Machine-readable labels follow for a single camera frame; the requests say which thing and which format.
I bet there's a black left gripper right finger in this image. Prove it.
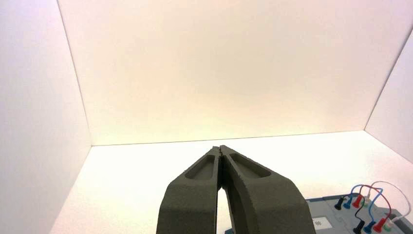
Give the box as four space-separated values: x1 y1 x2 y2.
221 145 317 234

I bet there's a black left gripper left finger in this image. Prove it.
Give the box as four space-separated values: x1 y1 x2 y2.
156 146 223 234

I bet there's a blue grey control box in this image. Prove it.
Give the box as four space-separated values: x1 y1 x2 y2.
225 193 413 234

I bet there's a black jumper cable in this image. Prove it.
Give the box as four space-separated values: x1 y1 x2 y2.
334 193 367 234

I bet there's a blue jumper cable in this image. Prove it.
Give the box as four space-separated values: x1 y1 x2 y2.
342 184 384 234

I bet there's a red jumper cable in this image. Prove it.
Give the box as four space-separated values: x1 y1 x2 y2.
352 184 393 234

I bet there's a white jumper cable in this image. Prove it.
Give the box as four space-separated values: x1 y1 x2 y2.
363 180 413 227

